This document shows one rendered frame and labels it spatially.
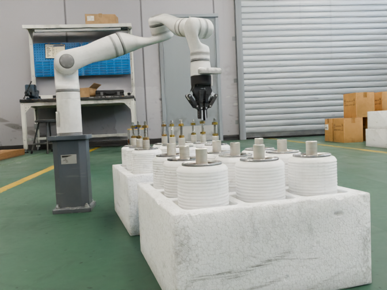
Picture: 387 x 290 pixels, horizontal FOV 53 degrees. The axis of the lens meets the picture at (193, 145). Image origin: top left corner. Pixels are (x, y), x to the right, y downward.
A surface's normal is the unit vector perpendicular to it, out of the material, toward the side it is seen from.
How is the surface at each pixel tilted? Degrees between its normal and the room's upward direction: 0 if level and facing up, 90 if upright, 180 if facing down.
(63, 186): 90
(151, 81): 90
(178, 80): 90
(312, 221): 90
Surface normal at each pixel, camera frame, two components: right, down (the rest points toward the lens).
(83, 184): 0.78, 0.00
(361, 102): 0.14, 0.05
